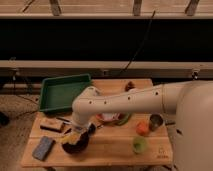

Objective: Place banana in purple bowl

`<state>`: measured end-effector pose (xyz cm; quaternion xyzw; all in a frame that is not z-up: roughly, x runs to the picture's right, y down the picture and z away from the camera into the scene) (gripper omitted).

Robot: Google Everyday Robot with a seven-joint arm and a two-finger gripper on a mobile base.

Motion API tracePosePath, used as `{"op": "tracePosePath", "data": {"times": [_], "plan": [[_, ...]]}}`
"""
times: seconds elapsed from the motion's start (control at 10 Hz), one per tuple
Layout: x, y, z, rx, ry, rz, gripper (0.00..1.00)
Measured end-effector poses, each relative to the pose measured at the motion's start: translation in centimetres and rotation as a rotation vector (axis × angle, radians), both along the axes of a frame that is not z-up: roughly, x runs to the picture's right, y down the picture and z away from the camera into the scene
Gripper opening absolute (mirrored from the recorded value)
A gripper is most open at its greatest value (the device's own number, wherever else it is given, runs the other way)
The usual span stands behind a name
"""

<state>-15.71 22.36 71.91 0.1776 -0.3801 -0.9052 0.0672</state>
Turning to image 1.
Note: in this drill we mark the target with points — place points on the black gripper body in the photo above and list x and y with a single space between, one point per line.
89 129

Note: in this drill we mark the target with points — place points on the yellow banana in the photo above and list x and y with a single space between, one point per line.
73 137

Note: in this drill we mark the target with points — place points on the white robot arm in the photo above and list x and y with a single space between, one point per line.
191 102

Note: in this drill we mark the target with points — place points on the dark purple bowl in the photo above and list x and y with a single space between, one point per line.
79 147

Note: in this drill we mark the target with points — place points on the red and white bowl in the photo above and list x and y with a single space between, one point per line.
107 117

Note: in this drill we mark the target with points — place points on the green vegetable toy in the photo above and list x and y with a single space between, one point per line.
124 119

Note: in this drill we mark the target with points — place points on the wooden table board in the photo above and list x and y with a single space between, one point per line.
109 146

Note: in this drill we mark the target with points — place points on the green plastic tray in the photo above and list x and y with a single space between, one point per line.
58 93

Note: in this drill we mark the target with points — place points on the blue sponge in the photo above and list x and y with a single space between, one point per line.
43 148

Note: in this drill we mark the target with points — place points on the orange fruit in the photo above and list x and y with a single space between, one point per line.
142 128

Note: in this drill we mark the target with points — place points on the green plastic cup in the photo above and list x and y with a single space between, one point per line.
139 144

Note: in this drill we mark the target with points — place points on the small brown toy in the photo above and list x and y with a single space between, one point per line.
129 85

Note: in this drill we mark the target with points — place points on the metal cup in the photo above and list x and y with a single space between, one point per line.
155 121

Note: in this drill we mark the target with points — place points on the wooden block with black handle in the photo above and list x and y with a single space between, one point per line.
51 124

